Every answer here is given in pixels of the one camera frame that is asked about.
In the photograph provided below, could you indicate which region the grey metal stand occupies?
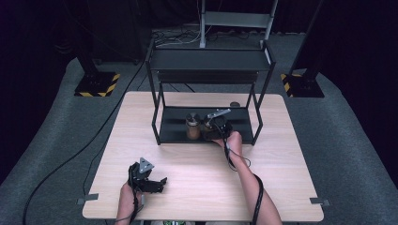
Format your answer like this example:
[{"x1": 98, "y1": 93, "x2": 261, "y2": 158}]
[{"x1": 199, "y1": 0, "x2": 279, "y2": 50}]

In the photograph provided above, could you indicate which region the left hand-held gripper black cable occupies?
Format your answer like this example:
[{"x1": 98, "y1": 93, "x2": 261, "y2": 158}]
[{"x1": 114, "y1": 187, "x2": 145, "y2": 224}]

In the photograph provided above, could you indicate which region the grey tape strip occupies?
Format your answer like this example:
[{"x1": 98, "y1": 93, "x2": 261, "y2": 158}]
[
  {"x1": 309, "y1": 197, "x2": 330, "y2": 207},
  {"x1": 76, "y1": 193, "x2": 100, "y2": 206}
]

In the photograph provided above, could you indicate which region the black stand post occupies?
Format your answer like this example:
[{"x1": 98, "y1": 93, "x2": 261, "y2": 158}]
[
  {"x1": 73, "y1": 18, "x2": 100, "y2": 76},
  {"x1": 288, "y1": 0, "x2": 328, "y2": 77}
]

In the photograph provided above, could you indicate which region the black yellow striped base plate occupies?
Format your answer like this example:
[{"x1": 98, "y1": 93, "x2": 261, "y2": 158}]
[
  {"x1": 73, "y1": 71, "x2": 121, "y2": 98},
  {"x1": 280, "y1": 72, "x2": 326, "y2": 98}
]

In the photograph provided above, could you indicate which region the person's right hand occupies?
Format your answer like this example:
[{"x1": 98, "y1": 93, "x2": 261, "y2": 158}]
[{"x1": 213, "y1": 130, "x2": 244, "y2": 158}]

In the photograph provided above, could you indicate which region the person's left hand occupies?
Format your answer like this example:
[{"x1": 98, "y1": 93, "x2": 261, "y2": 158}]
[{"x1": 117, "y1": 183, "x2": 144, "y2": 216}]

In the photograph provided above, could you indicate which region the right hand-held gripper black cable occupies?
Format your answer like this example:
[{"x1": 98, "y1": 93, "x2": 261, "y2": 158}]
[{"x1": 215, "y1": 123, "x2": 266, "y2": 225}]

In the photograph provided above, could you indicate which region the black metal two-tier rack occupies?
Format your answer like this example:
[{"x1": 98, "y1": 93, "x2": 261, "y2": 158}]
[{"x1": 145, "y1": 38, "x2": 277, "y2": 147}]

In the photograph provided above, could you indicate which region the hand-held gripper black cable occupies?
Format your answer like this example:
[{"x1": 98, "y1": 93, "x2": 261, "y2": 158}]
[
  {"x1": 114, "y1": 187, "x2": 145, "y2": 224},
  {"x1": 215, "y1": 123, "x2": 266, "y2": 225}
]

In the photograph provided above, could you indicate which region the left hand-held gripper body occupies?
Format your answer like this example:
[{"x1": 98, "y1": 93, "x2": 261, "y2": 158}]
[{"x1": 128, "y1": 157, "x2": 156, "y2": 192}]

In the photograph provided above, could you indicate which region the thick black floor cable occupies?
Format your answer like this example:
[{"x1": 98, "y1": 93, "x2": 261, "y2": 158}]
[{"x1": 22, "y1": 59, "x2": 148, "y2": 225}]

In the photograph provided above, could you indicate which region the thin black floor cable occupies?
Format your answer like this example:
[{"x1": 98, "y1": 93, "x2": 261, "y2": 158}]
[{"x1": 82, "y1": 134, "x2": 114, "y2": 197}]

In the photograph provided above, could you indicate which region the bundle of floor cables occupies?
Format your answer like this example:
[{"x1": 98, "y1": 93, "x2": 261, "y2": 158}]
[{"x1": 152, "y1": 27, "x2": 202, "y2": 48}]

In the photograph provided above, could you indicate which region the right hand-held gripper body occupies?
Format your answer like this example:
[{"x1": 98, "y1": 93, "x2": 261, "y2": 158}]
[{"x1": 207, "y1": 108, "x2": 235, "y2": 141}]

